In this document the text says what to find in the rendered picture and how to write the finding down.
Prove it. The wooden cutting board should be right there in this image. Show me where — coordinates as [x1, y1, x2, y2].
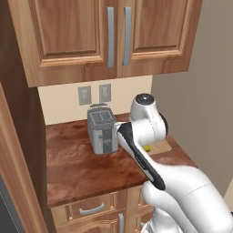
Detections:
[147, 139, 172, 156]

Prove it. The grey toaster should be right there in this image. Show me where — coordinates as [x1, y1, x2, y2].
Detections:
[86, 103, 119, 156]

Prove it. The wooden drawer front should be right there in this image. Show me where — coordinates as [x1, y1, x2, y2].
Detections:
[64, 192, 118, 222]

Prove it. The tall wooden cabinet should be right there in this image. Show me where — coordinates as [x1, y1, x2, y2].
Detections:
[0, 0, 57, 233]

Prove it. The wooden base cupboard door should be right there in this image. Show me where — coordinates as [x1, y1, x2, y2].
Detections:
[134, 205, 155, 233]
[56, 210, 127, 233]

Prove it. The grey wall switch plate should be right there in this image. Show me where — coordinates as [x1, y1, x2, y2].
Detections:
[98, 83, 112, 103]

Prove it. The grey wall socket plate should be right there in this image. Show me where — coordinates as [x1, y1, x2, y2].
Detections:
[77, 86, 93, 106]

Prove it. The grey cupboard door handle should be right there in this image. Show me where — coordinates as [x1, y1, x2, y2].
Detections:
[122, 5, 132, 67]
[106, 6, 116, 68]

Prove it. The wooden wall cupboard door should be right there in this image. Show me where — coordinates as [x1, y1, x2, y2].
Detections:
[7, 0, 118, 88]
[116, 0, 204, 79]

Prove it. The grey drawer handle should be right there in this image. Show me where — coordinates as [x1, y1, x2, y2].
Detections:
[78, 202, 106, 217]

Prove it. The grey base cupboard handle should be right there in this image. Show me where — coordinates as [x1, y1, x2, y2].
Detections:
[117, 213, 126, 233]

